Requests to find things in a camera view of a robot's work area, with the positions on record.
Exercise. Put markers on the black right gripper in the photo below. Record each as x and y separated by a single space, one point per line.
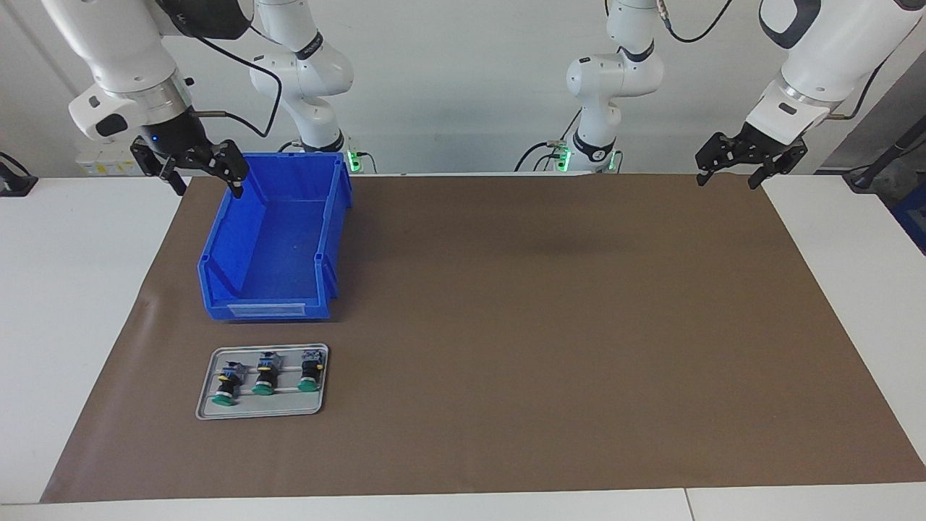
177 137

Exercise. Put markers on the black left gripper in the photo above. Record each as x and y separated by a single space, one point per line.
763 143

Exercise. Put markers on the green push button switch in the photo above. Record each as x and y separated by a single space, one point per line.
266 376

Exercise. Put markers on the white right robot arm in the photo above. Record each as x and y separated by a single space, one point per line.
123 51

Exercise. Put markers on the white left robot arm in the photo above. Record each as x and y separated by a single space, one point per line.
817 58

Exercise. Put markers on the green button with yellow-blue block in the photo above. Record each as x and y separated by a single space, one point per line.
228 383

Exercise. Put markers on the green button with white block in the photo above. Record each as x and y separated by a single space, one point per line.
310 373

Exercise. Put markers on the white power strip box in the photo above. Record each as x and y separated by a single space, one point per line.
101 165

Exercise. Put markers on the blue plastic storage bin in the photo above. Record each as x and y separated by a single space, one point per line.
275 246

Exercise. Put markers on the black stand pole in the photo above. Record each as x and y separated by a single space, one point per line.
879 163

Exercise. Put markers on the blue crate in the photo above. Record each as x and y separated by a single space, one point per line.
913 217

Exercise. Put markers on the grey metal tray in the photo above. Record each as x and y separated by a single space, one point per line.
282 407

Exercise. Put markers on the brown table mat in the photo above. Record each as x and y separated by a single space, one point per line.
542 362

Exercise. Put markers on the black clamp mount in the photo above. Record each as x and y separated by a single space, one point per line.
18 184

